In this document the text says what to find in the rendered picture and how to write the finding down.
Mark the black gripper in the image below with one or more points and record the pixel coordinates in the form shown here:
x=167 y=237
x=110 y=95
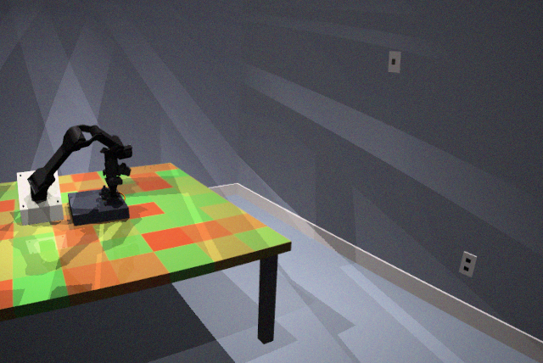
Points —
x=112 y=178

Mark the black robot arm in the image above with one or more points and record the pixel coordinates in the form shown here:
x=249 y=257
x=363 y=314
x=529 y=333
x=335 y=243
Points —
x=73 y=141

